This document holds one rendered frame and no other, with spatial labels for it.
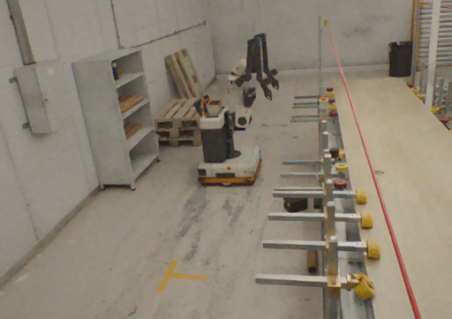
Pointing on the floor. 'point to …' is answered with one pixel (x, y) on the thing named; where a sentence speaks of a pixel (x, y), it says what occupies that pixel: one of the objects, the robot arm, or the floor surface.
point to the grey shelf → (110, 147)
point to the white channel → (433, 42)
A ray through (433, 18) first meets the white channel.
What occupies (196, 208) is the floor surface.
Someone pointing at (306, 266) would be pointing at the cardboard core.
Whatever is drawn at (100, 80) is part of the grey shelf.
